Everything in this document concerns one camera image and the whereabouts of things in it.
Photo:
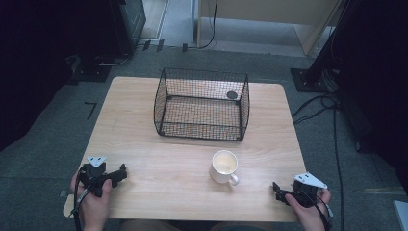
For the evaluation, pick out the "white ceramic cup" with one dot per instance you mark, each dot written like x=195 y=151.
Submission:
x=223 y=166

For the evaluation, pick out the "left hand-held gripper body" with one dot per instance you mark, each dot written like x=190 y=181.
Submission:
x=93 y=174

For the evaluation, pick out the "black flat base plate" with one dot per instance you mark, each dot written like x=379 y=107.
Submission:
x=91 y=70

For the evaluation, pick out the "person's right hand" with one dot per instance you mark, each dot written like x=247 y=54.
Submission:
x=308 y=215

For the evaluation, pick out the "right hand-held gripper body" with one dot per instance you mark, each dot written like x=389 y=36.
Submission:
x=307 y=192

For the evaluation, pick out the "black stand with base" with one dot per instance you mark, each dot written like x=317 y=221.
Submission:
x=316 y=73

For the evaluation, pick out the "dark curtain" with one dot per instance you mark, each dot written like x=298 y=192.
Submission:
x=381 y=80

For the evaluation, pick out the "round black disc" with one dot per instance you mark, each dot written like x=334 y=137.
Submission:
x=232 y=95

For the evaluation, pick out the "person's left hand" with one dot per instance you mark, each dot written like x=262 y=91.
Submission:
x=94 y=208

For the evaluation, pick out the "white flat object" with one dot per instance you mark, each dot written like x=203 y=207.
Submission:
x=402 y=215

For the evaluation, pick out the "light wooden furniture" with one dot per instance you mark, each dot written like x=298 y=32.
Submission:
x=269 y=12

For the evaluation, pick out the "black cabinet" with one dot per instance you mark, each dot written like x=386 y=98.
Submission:
x=128 y=25

